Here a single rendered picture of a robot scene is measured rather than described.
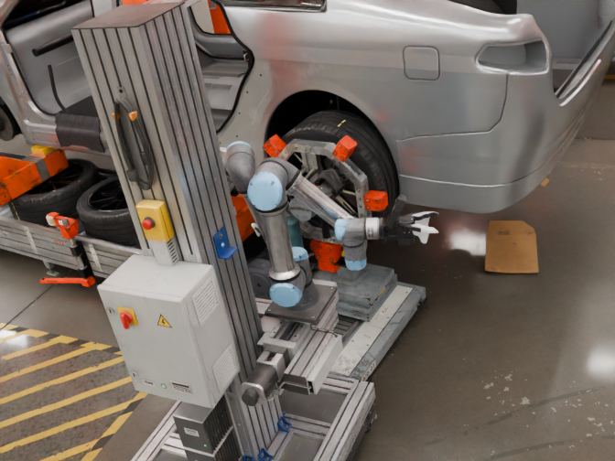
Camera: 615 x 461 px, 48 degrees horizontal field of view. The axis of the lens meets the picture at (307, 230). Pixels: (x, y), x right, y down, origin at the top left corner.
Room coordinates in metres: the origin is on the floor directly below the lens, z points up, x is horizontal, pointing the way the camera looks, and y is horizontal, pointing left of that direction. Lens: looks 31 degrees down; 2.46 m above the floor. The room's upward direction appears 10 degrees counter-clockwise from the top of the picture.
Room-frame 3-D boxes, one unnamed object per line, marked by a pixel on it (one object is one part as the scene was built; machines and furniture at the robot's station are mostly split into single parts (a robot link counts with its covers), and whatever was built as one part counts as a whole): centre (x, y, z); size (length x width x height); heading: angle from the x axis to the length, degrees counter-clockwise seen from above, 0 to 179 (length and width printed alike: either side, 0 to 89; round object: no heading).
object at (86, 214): (4.23, 1.15, 0.39); 0.66 x 0.66 x 0.24
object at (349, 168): (3.07, -0.09, 0.85); 0.54 x 0.07 x 0.54; 53
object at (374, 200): (2.89, -0.34, 0.85); 0.09 x 0.08 x 0.07; 53
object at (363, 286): (3.21, -0.19, 0.32); 0.40 x 0.30 x 0.28; 53
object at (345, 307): (3.24, -0.15, 0.13); 0.50 x 0.36 x 0.10; 53
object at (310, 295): (2.26, 0.07, 0.87); 0.15 x 0.15 x 0.10
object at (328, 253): (3.10, -0.11, 0.48); 0.16 x 0.12 x 0.17; 143
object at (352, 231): (2.06, -0.15, 1.21); 0.11 x 0.08 x 0.09; 75
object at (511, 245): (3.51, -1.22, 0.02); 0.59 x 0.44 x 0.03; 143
